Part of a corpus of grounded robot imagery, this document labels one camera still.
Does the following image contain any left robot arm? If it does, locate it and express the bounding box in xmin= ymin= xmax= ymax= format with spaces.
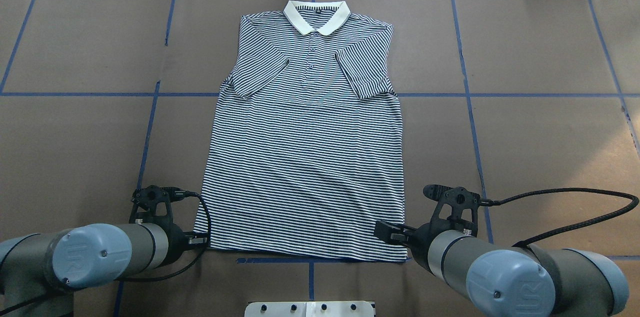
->
xmin=0 ymin=222 xmax=208 ymax=317

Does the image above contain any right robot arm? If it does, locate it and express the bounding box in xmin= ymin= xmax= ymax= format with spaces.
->
xmin=374 ymin=221 xmax=630 ymax=317

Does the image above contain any white pedestal column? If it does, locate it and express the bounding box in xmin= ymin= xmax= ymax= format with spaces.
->
xmin=244 ymin=300 xmax=377 ymax=317

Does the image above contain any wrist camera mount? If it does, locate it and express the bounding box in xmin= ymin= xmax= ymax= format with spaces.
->
xmin=423 ymin=184 xmax=482 ymax=237
xmin=128 ymin=185 xmax=187 ymax=227

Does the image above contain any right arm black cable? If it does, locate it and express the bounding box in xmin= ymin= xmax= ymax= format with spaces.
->
xmin=477 ymin=187 xmax=640 ymax=249

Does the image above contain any striped polo shirt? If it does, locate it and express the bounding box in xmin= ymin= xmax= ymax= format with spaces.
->
xmin=194 ymin=0 xmax=408 ymax=263

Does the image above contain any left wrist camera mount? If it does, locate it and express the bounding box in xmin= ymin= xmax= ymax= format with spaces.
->
xmin=128 ymin=185 xmax=187 ymax=227

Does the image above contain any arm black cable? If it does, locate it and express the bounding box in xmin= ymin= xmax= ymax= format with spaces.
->
xmin=477 ymin=187 xmax=640 ymax=249
xmin=120 ymin=189 xmax=213 ymax=284

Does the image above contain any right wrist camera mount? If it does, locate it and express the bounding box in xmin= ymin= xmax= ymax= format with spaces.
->
xmin=423 ymin=184 xmax=482 ymax=237

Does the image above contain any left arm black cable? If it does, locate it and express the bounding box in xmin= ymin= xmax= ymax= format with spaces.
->
xmin=120 ymin=189 xmax=213 ymax=284

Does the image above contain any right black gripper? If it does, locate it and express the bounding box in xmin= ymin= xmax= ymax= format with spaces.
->
xmin=374 ymin=220 xmax=446 ymax=265

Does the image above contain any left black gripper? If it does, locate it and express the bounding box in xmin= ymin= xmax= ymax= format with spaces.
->
xmin=165 ymin=225 xmax=210 ymax=263

